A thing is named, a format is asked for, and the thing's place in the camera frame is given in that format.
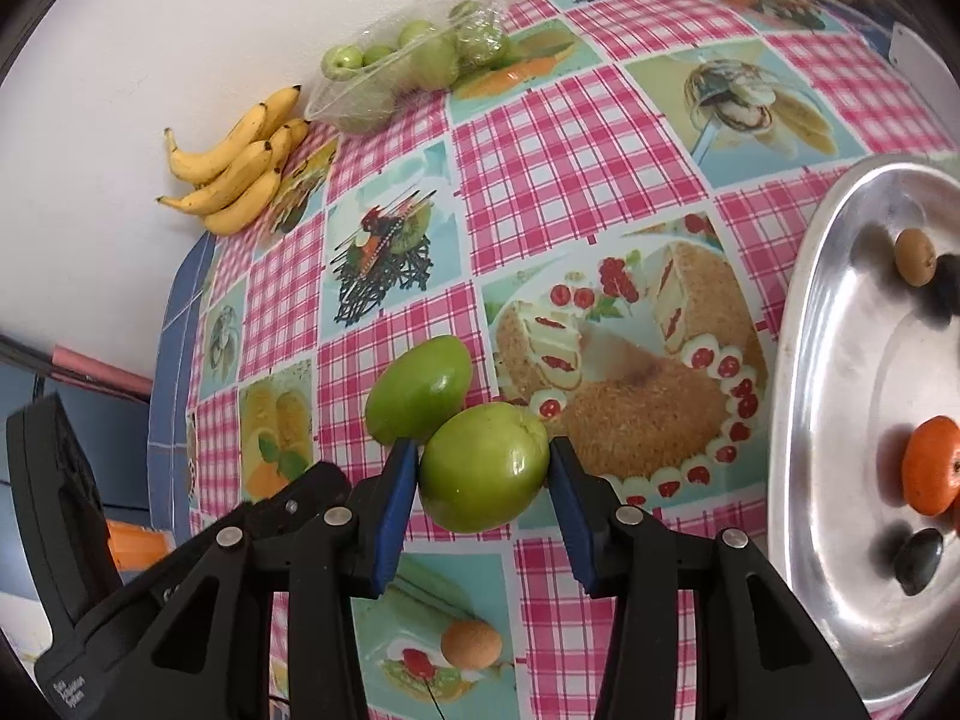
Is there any orange tangerine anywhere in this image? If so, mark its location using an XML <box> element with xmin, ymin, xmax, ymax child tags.
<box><xmin>901</xmin><ymin>415</ymin><xmax>960</xmax><ymax>518</ymax></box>

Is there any clear plastic clamshell container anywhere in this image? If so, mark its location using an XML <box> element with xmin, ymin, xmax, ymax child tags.
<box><xmin>303</xmin><ymin>0</ymin><xmax>520</xmax><ymax>136</ymax></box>

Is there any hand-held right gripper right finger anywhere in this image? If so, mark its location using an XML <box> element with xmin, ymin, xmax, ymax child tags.
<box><xmin>549</xmin><ymin>435</ymin><xmax>860</xmax><ymax>720</ymax></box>

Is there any large dark plum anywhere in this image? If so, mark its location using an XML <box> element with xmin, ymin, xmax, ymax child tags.
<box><xmin>895</xmin><ymin>528</ymin><xmax>945</xmax><ymax>596</ymax></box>

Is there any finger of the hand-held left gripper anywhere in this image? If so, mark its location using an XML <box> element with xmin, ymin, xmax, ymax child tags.
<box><xmin>240</xmin><ymin>461</ymin><xmax>353</xmax><ymax>533</ymax></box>

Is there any pink rail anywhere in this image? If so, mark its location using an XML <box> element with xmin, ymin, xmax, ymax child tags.
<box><xmin>51</xmin><ymin>344</ymin><xmax>156</xmax><ymax>400</ymax></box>

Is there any yellow banana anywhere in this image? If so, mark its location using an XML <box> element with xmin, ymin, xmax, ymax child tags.
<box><xmin>268</xmin><ymin>118</ymin><xmax>311</xmax><ymax>170</ymax></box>
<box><xmin>166</xmin><ymin>103</ymin><xmax>269</xmax><ymax>185</ymax></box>
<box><xmin>259</xmin><ymin>85</ymin><xmax>303</xmax><ymax>138</ymax></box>
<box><xmin>156</xmin><ymin>140</ymin><xmax>275</xmax><ymax>215</ymax></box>
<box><xmin>202</xmin><ymin>170</ymin><xmax>283</xmax><ymax>236</ymax></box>

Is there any pile of small green jujubes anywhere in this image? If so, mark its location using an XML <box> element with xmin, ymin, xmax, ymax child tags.
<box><xmin>321</xmin><ymin>0</ymin><xmax>518</xmax><ymax>95</ymax></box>

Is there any white plastic device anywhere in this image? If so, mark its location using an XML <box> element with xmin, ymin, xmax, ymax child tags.
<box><xmin>888</xmin><ymin>22</ymin><xmax>960</xmax><ymax>104</ymax></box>

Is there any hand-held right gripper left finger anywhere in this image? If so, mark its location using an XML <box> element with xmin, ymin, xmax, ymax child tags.
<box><xmin>112</xmin><ymin>438</ymin><xmax>419</xmax><ymax>720</ymax></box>

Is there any brown longan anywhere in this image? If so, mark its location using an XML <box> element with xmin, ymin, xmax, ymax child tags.
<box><xmin>895</xmin><ymin>228</ymin><xmax>938</xmax><ymax>287</ymax></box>
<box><xmin>440</xmin><ymin>619</ymin><xmax>503</xmax><ymax>671</ymax></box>

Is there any large green jujube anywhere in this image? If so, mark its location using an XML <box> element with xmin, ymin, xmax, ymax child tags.
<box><xmin>418</xmin><ymin>402</ymin><xmax>551</xmax><ymax>534</ymax></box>
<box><xmin>364</xmin><ymin>334</ymin><xmax>474</xmax><ymax>446</ymax></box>

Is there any round metal tray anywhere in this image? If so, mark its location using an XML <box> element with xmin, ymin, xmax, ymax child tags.
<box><xmin>765</xmin><ymin>153</ymin><xmax>960</xmax><ymax>707</ymax></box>

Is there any small dark plum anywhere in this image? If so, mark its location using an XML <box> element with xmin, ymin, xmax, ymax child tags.
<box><xmin>921</xmin><ymin>253</ymin><xmax>960</xmax><ymax>325</ymax></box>

